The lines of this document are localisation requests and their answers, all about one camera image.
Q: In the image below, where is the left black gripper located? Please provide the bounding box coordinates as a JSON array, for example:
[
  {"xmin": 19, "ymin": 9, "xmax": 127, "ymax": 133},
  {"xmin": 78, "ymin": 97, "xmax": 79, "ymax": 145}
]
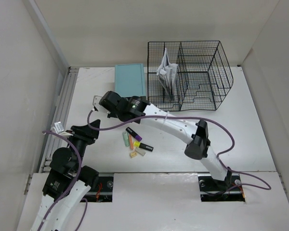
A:
[{"xmin": 65, "ymin": 119, "xmax": 100, "ymax": 171}]

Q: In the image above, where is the purple black highlighter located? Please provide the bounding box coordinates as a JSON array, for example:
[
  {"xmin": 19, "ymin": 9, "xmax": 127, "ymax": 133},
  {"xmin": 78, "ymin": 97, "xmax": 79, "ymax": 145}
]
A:
[{"xmin": 126, "ymin": 127, "xmax": 142, "ymax": 142}]

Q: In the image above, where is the green highlighter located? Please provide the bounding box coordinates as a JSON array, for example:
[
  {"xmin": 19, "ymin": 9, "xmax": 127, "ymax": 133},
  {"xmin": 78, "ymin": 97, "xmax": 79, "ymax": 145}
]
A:
[{"xmin": 122, "ymin": 131, "xmax": 130, "ymax": 147}]

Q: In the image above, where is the orange highlighter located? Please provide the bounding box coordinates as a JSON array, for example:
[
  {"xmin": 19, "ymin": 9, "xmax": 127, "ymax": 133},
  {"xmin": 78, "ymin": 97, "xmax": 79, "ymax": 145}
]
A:
[{"xmin": 129, "ymin": 134, "xmax": 134, "ymax": 150}]

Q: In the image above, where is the yellow black highlighter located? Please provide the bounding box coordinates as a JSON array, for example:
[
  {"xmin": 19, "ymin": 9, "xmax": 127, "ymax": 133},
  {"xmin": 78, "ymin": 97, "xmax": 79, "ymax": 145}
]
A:
[{"xmin": 133, "ymin": 141, "xmax": 154, "ymax": 152}]

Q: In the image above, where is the teal mini drawer cabinet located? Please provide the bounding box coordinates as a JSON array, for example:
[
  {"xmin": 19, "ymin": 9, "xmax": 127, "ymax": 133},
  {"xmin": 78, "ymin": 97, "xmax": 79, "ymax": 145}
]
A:
[{"xmin": 115, "ymin": 64, "xmax": 146, "ymax": 99}]

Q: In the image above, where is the white paper booklet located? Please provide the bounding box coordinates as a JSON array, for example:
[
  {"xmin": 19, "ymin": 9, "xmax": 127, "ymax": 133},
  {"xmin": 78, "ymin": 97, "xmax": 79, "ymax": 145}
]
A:
[{"xmin": 156, "ymin": 48, "xmax": 178, "ymax": 97}]

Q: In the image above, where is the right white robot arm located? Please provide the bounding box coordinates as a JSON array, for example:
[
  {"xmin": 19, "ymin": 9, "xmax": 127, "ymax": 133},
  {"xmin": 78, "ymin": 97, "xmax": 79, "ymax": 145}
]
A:
[{"xmin": 99, "ymin": 91, "xmax": 232, "ymax": 190}]

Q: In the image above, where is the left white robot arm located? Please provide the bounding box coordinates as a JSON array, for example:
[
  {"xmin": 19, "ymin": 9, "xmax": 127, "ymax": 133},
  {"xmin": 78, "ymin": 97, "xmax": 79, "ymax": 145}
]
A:
[{"xmin": 31, "ymin": 119, "xmax": 102, "ymax": 231}]

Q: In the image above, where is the small wooden eraser block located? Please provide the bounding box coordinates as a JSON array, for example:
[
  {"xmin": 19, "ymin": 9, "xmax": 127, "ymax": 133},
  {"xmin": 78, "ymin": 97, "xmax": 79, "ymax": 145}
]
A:
[{"xmin": 130, "ymin": 151, "xmax": 138, "ymax": 158}]

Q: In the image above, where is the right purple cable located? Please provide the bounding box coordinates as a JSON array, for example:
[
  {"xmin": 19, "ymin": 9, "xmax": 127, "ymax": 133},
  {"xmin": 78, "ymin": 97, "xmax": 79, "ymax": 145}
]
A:
[{"xmin": 86, "ymin": 109, "xmax": 272, "ymax": 193}]

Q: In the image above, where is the purple cable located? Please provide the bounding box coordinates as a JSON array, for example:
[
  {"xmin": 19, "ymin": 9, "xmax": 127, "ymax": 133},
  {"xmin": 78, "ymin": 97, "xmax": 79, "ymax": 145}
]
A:
[
  {"xmin": 86, "ymin": 109, "xmax": 272, "ymax": 193},
  {"xmin": 36, "ymin": 129, "xmax": 88, "ymax": 231}
]

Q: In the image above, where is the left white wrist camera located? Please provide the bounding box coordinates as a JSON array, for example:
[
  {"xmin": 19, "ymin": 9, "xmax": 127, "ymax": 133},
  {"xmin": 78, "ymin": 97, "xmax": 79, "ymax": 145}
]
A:
[{"xmin": 51, "ymin": 122, "xmax": 72, "ymax": 137}]

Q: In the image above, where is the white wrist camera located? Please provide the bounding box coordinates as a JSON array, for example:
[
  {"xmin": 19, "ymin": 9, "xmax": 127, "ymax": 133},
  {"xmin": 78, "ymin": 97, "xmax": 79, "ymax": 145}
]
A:
[
  {"xmin": 92, "ymin": 95, "xmax": 105, "ymax": 113},
  {"xmin": 51, "ymin": 122, "xmax": 72, "ymax": 137}
]

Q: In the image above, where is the aluminium rail frame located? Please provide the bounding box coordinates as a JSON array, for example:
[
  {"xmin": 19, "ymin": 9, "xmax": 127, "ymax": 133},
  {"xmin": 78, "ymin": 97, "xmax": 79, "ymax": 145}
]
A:
[{"xmin": 37, "ymin": 67, "xmax": 79, "ymax": 173}]

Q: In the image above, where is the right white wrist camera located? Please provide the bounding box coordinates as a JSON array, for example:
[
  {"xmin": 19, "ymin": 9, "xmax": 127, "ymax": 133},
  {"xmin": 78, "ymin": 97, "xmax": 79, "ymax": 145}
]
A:
[{"xmin": 92, "ymin": 95, "xmax": 105, "ymax": 113}]

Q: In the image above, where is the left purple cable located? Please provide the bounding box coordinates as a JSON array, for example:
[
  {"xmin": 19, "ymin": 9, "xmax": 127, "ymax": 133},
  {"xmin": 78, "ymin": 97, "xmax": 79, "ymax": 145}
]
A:
[{"xmin": 36, "ymin": 129, "xmax": 88, "ymax": 231}]

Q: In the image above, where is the black wire mesh organizer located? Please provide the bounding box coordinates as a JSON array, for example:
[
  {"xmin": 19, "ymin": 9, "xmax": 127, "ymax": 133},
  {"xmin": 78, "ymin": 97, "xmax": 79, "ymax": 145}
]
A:
[{"xmin": 147, "ymin": 40, "xmax": 233, "ymax": 112}]

